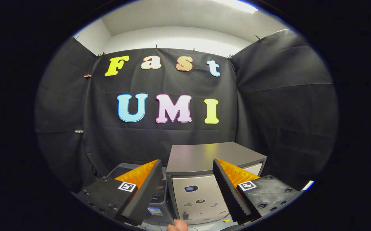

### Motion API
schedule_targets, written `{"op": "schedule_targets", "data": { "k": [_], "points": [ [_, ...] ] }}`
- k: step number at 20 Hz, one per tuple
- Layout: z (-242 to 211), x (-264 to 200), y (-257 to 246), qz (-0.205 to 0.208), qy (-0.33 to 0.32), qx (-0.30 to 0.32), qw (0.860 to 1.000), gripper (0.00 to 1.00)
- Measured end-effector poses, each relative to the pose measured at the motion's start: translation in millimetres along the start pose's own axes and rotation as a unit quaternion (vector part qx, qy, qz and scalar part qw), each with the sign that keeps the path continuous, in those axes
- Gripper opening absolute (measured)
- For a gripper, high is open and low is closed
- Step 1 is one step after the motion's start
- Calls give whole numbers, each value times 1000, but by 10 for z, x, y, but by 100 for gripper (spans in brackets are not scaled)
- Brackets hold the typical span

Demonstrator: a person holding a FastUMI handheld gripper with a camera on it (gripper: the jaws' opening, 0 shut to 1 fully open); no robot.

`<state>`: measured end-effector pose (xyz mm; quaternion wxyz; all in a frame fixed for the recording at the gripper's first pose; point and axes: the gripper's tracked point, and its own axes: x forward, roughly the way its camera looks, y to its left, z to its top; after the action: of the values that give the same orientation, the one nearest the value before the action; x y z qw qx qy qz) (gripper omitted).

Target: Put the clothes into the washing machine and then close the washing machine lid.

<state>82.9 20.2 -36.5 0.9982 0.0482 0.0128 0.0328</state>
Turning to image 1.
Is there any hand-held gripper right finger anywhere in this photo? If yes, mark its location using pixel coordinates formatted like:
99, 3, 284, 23
213, 158, 302, 225

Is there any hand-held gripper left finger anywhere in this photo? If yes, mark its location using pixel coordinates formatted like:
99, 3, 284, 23
76, 159, 163, 226

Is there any grey washing machine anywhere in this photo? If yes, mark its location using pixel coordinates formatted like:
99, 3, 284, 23
107, 163, 175, 225

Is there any grey cabinet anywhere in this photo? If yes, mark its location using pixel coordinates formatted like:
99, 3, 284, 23
166, 142, 267, 225

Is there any black backdrop cloth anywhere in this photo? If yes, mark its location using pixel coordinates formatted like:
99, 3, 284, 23
35, 29, 339, 193

